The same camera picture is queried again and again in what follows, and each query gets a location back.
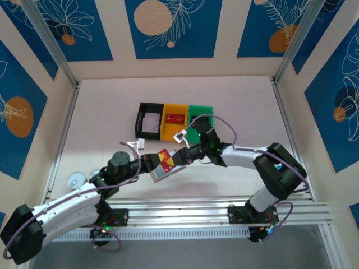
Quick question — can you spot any aluminium mounting rail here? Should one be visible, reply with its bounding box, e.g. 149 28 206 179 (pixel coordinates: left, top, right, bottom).
24 196 336 230

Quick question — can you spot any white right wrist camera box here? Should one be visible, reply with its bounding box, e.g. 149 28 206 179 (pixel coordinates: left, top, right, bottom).
173 129 188 148

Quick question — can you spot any blue floral wall panel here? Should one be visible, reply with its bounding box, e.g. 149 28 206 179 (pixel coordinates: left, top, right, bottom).
236 0 314 59
0 39 49 180
291 0 347 76
0 4 59 81
35 0 114 63
304 26 359 174
124 0 224 60

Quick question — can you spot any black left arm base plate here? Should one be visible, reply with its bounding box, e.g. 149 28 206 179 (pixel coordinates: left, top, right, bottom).
77 208 130 228

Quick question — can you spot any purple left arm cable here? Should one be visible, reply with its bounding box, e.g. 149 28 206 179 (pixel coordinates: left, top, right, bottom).
2 141 141 260

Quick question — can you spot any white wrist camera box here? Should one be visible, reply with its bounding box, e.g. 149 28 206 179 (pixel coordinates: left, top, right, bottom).
173 129 188 148
126 138 146 151

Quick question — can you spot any aluminium frame post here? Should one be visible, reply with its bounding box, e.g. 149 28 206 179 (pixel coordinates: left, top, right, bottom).
19 0 81 87
271 0 332 85

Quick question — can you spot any black card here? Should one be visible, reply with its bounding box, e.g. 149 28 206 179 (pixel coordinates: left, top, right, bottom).
191 114 211 126

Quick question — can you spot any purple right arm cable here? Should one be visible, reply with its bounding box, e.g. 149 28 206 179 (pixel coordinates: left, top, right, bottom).
183 114 309 243

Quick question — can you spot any aluminium table side rail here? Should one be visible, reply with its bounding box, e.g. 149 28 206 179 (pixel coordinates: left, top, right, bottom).
271 78 315 202
41 82 82 208

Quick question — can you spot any red printed card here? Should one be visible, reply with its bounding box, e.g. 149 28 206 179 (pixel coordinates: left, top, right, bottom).
166 113 186 124
156 148 174 172

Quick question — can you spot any black controller board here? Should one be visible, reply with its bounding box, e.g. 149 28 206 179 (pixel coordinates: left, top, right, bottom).
248 226 274 244
89 226 113 248

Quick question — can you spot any tan leather card holder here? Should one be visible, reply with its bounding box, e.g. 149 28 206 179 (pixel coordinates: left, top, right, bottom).
149 164 188 184

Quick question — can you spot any yellow plastic bin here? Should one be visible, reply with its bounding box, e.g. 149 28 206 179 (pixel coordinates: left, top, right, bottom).
160 103 189 141

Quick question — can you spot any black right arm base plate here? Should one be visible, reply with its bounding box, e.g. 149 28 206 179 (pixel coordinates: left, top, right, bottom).
227 205 280 225

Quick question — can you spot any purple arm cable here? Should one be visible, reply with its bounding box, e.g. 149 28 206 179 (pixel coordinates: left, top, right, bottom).
183 114 309 243
2 141 141 260

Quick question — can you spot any black plastic bin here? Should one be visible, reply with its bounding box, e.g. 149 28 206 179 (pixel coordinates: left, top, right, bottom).
135 102 165 140

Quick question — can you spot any white slotted cable duct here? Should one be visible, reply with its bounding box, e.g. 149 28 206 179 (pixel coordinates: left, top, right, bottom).
52 227 250 242

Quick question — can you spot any green plastic bin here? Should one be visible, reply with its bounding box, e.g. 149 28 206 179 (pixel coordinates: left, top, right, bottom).
186 105 215 142

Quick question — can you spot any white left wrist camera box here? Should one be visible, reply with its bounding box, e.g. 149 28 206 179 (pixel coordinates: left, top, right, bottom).
126 138 146 151

